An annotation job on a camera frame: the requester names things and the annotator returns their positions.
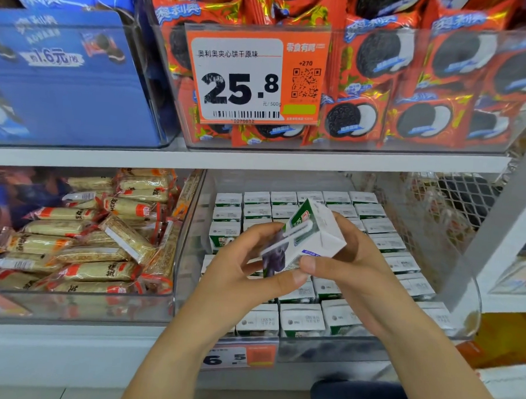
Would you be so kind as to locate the person's right hand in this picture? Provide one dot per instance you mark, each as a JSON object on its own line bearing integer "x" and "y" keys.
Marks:
{"x": 364, "y": 276}

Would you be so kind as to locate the person's left hand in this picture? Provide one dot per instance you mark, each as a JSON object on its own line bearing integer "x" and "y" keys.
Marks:
{"x": 233, "y": 287}

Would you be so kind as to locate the rows of white juice cartons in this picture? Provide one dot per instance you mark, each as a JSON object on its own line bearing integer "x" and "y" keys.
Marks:
{"x": 416, "y": 282}

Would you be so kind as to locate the blueberry juice carton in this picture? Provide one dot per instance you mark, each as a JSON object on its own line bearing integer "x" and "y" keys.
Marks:
{"x": 309, "y": 238}

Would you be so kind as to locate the person's left forearm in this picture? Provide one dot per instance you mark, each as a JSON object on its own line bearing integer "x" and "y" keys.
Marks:
{"x": 173, "y": 376}

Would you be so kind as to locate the small orange price tag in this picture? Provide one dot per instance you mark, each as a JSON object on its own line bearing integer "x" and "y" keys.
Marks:
{"x": 239, "y": 355}

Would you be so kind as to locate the clear plastic display bin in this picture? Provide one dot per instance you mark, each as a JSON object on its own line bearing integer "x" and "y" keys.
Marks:
{"x": 458, "y": 319}
{"x": 76, "y": 304}

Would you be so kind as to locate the yellow orange snack packet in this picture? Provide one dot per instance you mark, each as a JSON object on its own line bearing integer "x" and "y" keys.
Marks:
{"x": 500, "y": 340}

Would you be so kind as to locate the pile of yellow wafer bars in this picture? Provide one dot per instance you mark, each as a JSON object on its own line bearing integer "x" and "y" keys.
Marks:
{"x": 87, "y": 246}

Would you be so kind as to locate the large white orange price tag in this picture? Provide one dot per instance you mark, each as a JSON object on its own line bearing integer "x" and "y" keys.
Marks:
{"x": 238, "y": 83}

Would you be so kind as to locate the stack of red cookie packets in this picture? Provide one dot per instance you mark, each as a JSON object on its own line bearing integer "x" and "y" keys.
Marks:
{"x": 442, "y": 83}

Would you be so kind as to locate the faded orange price tag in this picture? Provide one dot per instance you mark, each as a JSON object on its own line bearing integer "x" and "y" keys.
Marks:
{"x": 2, "y": 305}

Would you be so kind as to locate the pile of blue snack packets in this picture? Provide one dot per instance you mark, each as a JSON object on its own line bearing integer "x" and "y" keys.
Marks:
{"x": 6, "y": 203}

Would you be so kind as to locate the blue cardboard display box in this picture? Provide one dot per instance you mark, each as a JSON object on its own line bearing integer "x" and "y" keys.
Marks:
{"x": 76, "y": 93}

